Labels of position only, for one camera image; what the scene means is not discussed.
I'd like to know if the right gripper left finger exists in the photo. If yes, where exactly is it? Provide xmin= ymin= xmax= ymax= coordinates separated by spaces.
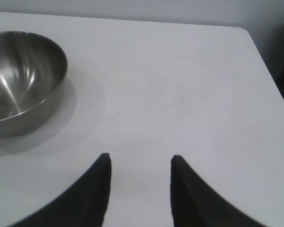
xmin=14 ymin=153 xmax=112 ymax=227

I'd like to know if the stainless steel mixing bowl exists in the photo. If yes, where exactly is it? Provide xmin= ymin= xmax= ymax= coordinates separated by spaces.
xmin=0 ymin=30 xmax=69 ymax=138

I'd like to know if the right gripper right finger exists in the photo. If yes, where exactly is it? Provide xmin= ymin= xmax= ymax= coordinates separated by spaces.
xmin=170 ymin=155 xmax=270 ymax=227

